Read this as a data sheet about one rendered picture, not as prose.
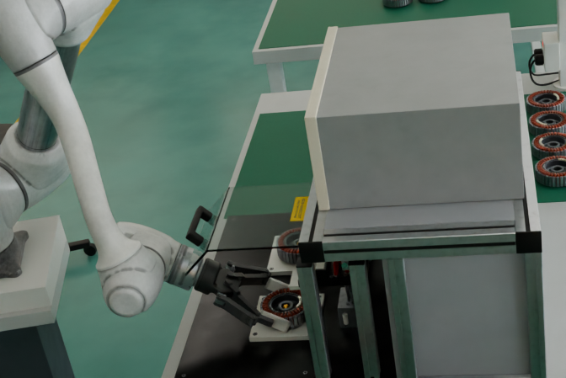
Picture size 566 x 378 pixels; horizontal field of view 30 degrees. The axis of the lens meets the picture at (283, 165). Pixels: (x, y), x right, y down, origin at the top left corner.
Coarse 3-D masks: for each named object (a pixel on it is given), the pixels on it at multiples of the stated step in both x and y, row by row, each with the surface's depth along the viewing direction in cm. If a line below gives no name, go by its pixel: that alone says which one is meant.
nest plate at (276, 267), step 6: (276, 252) 255; (270, 258) 253; (276, 258) 253; (270, 264) 251; (276, 264) 250; (282, 264) 250; (288, 264) 250; (294, 264) 249; (270, 270) 249; (276, 270) 248; (282, 270) 248; (288, 270) 248
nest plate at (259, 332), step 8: (264, 296) 240; (320, 296) 237; (256, 328) 230; (264, 328) 230; (272, 328) 229; (296, 328) 228; (304, 328) 228; (256, 336) 228; (264, 336) 227; (272, 336) 227; (280, 336) 227; (288, 336) 226; (296, 336) 226; (304, 336) 226
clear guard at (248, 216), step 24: (240, 192) 226; (264, 192) 224; (288, 192) 223; (216, 216) 220; (240, 216) 217; (264, 216) 216; (288, 216) 214; (216, 240) 211; (240, 240) 209; (264, 240) 208; (288, 240) 207; (192, 264) 211
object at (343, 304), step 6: (342, 288) 231; (342, 294) 229; (342, 300) 228; (342, 306) 225; (348, 306) 225; (354, 306) 225; (342, 312) 226; (348, 312) 225; (354, 312) 225; (342, 318) 226; (348, 318) 226; (354, 318) 226; (342, 324) 227; (354, 324) 227
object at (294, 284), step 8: (320, 264) 223; (328, 264) 225; (368, 264) 226; (296, 272) 229; (320, 272) 222; (328, 272) 224; (344, 272) 224; (368, 272) 225; (296, 280) 226; (320, 280) 223; (328, 280) 222; (336, 280) 222; (344, 280) 222; (296, 288) 225; (352, 296) 228
